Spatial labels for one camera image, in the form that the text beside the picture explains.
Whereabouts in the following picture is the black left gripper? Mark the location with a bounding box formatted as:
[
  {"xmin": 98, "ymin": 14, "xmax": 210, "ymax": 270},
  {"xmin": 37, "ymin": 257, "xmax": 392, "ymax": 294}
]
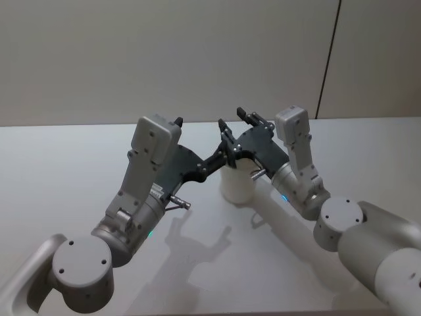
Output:
[{"xmin": 153, "ymin": 116, "xmax": 230, "ymax": 199}]

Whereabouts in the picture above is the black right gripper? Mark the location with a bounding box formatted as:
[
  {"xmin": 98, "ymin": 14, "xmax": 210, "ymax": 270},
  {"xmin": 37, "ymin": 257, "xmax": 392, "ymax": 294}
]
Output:
[{"xmin": 218, "ymin": 106, "xmax": 291, "ymax": 180}]

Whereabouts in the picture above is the white cylindrical cup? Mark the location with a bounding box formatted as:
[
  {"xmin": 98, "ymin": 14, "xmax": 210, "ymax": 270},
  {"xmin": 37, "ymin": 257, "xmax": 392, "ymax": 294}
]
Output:
[{"xmin": 219, "ymin": 157, "xmax": 261, "ymax": 204}]

